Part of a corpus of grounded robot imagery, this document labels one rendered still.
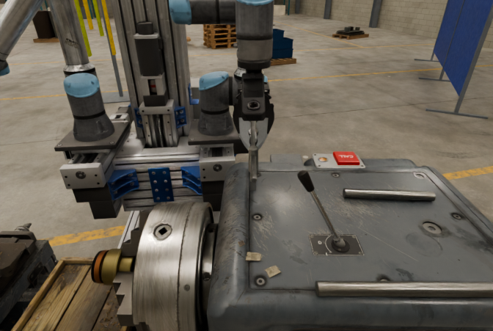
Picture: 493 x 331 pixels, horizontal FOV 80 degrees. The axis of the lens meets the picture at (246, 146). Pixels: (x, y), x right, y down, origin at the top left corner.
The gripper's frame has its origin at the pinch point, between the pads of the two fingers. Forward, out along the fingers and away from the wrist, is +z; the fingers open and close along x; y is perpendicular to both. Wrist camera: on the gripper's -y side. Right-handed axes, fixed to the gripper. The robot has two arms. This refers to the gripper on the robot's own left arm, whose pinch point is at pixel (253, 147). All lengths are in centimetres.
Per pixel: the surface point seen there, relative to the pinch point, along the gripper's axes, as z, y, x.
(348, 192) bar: 7.8, -7.1, -21.7
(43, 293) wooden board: 46, -6, 61
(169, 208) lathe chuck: 11.9, -8.0, 19.4
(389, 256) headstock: 9.7, -23.5, -24.7
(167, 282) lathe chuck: 16.9, -23.8, 16.6
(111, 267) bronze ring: 24.0, -14.7, 33.0
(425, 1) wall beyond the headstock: 7, 1231, -693
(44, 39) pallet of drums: 122, 1025, 731
